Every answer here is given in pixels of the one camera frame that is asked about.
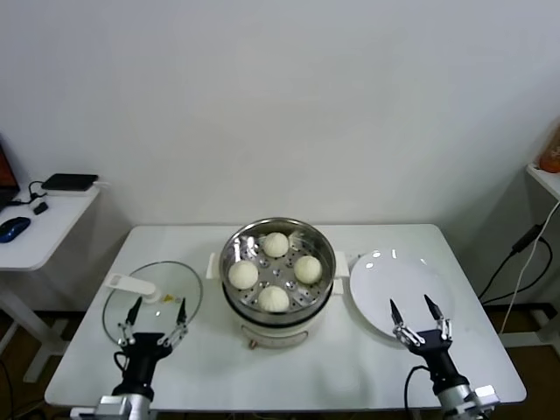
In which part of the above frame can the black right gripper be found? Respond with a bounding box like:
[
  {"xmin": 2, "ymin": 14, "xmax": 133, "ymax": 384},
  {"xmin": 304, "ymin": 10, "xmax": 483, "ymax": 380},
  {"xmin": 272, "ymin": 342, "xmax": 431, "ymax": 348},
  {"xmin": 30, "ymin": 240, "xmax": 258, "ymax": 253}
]
[{"xmin": 388, "ymin": 293, "xmax": 468, "ymax": 391}]

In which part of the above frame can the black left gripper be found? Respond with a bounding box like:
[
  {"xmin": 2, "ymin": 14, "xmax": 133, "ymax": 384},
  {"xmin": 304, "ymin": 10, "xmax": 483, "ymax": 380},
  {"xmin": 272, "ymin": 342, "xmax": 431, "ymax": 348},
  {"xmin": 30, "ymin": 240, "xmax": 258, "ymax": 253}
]
[{"xmin": 111, "ymin": 296, "xmax": 190, "ymax": 397}]

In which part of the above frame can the white steamed baozi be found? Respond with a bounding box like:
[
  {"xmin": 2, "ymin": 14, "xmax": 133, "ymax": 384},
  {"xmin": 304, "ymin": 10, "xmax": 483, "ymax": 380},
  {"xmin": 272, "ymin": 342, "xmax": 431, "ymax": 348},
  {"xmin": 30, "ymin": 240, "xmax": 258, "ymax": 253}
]
[
  {"xmin": 257, "ymin": 286, "xmax": 291, "ymax": 312},
  {"xmin": 292, "ymin": 255, "xmax": 324, "ymax": 284},
  {"xmin": 262, "ymin": 231, "xmax": 290, "ymax": 258},
  {"xmin": 227, "ymin": 261, "xmax": 259, "ymax": 291}
]

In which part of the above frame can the stainless steel steamer basket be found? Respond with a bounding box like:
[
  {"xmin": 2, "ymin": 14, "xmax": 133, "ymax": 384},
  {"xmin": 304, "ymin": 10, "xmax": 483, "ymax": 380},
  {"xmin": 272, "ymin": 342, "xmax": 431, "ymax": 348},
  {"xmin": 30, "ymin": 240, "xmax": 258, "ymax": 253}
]
[{"xmin": 206, "ymin": 216, "xmax": 351, "ymax": 317}]

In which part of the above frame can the white round plate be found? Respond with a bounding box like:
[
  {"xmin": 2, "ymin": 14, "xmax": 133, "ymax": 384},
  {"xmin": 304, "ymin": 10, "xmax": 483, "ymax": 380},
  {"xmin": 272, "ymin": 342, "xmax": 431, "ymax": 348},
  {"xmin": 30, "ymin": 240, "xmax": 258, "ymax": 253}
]
[{"xmin": 348, "ymin": 248, "xmax": 456, "ymax": 343}]

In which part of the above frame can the white electric pot base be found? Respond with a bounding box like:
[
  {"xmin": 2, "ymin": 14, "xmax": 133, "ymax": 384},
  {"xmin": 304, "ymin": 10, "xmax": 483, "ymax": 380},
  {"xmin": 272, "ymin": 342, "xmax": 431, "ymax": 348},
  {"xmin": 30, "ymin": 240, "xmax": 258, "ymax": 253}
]
[{"xmin": 222, "ymin": 279, "xmax": 345, "ymax": 351}]

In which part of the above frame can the white side desk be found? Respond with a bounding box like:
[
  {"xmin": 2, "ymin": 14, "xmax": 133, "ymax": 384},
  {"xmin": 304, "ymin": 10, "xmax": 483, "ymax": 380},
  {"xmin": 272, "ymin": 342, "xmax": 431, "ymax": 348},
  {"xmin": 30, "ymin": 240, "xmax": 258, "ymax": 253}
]
[{"xmin": 0, "ymin": 179, "xmax": 113, "ymax": 382}]

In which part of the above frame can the black flat hard drive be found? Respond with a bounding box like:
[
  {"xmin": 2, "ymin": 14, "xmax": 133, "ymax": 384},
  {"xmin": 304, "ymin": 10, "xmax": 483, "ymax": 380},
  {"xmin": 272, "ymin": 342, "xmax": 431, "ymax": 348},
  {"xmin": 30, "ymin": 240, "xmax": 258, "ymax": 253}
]
[{"xmin": 41, "ymin": 172, "xmax": 100, "ymax": 193}]

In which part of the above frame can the blue computer mouse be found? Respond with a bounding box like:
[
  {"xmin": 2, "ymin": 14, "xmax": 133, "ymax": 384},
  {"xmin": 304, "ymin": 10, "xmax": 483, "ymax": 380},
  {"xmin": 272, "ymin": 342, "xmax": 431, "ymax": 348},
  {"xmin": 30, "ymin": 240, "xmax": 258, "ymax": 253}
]
[{"xmin": 0, "ymin": 215, "xmax": 32, "ymax": 244}]

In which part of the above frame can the white desk with foot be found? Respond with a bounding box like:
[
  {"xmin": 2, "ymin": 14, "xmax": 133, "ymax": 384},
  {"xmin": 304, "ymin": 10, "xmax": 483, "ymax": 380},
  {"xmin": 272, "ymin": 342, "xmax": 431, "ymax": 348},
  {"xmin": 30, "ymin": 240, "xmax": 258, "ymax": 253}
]
[{"xmin": 498, "ymin": 162, "xmax": 560, "ymax": 349}]

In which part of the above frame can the black laptop with red screen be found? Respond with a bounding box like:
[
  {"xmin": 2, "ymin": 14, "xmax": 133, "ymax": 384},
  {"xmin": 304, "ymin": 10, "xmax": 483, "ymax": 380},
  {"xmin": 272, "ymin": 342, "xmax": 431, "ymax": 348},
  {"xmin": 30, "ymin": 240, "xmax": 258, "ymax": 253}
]
[{"xmin": 0, "ymin": 133, "xmax": 22, "ymax": 211}]

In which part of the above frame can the glass lid with white handle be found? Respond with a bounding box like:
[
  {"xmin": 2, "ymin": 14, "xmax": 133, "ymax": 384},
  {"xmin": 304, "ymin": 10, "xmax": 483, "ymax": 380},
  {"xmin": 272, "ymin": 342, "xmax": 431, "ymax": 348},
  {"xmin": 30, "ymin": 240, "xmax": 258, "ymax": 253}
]
[{"xmin": 102, "ymin": 261, "xmax": 205, "ymax": 347}]

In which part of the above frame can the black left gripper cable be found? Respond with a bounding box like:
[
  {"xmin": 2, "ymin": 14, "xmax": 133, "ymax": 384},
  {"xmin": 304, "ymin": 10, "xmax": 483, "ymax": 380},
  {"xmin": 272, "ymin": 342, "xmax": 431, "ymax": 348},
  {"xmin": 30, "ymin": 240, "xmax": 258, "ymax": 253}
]
[{"xmin": 113, "ymin": 349, "xmax": 130, "ymax": 386}]

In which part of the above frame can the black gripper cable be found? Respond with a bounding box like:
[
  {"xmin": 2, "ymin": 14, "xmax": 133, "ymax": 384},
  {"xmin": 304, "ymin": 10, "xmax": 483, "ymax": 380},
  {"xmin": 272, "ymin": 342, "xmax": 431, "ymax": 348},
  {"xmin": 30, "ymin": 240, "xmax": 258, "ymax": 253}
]
[
  {"xmin": 113, "ymin": 349, "xmax": 130, "ymax": 386},
  {"xmin": 402, "ymin": 365, "xmax": 434, "ymax": 420}
]

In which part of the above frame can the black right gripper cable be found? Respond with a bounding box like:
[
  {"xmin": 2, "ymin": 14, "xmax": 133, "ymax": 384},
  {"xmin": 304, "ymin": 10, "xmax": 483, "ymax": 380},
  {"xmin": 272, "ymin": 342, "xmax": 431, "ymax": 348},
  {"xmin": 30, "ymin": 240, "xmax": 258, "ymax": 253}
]
[{"xmin": 402, "ymin": 365, "xmax": 434, "ymax": 420}]

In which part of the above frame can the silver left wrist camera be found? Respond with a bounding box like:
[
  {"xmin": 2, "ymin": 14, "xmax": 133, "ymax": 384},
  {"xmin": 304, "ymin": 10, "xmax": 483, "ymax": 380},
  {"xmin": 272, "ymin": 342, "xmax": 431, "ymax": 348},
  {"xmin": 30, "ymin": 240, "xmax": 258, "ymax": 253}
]
[{"xmin": 96, "ymin": 393, "xmax": 132, "ymax": 417}]

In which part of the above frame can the white hanging cable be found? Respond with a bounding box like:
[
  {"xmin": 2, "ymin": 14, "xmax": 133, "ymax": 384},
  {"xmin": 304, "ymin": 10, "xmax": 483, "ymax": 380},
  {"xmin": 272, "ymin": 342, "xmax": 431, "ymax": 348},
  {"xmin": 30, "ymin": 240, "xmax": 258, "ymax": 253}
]
[{"xmin": 500, "ymin": 209, "xmax": 552, "ymax": 333}]

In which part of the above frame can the black cable with inline adapter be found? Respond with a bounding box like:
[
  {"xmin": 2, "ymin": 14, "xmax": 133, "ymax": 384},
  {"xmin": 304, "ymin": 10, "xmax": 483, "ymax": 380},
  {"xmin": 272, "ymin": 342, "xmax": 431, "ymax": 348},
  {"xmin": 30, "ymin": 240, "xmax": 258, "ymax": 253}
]
[{"xmin": 479, "ymin": 222, "xmax": 555, "ymax": 305}]

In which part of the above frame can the thin black desk cable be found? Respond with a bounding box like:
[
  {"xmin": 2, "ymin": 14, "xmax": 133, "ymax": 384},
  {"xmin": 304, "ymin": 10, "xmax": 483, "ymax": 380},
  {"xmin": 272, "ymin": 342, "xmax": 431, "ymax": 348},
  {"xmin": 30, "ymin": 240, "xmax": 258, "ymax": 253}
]
[{"xmin": 10, "ymin": 178, "xmax": 49, "ymax": 207}]

